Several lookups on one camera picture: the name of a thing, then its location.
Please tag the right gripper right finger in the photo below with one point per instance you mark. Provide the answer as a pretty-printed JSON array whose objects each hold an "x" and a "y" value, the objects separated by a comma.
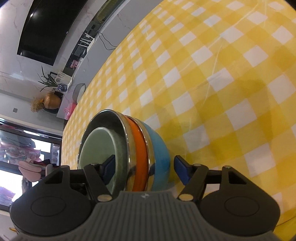
[{"x": 193, "y": 178}]

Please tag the blue glass vase plant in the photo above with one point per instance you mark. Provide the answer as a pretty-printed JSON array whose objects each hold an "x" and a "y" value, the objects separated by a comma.
[{"x": 49, "y": 81}]

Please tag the golden vase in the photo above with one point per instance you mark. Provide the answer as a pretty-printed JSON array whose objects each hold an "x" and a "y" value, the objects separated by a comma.
[{"x": 52, "y": 101}]

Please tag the dried yellow flowers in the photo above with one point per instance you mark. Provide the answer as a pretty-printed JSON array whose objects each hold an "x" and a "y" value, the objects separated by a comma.
[{"x": 37, "y": 104}]

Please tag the white marble TV bench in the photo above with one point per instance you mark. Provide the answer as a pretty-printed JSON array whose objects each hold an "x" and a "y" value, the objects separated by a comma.
[{"x": 120, "y": 22}]

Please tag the blue steel bowl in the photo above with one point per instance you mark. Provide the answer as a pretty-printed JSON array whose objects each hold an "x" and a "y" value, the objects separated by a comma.
[{"x": 161, "y": 168}]

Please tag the green ceramic bowl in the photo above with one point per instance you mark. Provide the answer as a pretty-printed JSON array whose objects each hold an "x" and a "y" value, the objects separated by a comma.
[{"x": 101, "y": 144}]

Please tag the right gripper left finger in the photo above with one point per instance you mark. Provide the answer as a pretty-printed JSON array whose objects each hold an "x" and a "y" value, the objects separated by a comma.
[{"x": 98, "y": 176}]

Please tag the black wall television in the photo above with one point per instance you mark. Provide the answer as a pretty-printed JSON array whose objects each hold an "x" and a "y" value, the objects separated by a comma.
[{"x": 46, "y": 27}]

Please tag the pink storage box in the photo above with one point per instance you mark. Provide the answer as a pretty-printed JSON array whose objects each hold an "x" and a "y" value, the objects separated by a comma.
[{"x": 69, "y": 110}]

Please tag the yellow checkered tablecloth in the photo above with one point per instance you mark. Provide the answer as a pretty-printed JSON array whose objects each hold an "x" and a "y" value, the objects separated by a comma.
[{"x": 216, "y": 80}]

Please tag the orange steel bowl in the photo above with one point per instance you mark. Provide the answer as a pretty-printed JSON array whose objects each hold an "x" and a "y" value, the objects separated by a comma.
[{"x": 129, "y": 129}]

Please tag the white wifi router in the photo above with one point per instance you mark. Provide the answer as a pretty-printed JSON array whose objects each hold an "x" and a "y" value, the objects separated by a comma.
[{"x": 86, "y": 41}]

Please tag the small round stool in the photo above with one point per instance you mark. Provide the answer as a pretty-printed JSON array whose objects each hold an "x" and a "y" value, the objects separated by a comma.
[{"x": 78, "y": 92}]

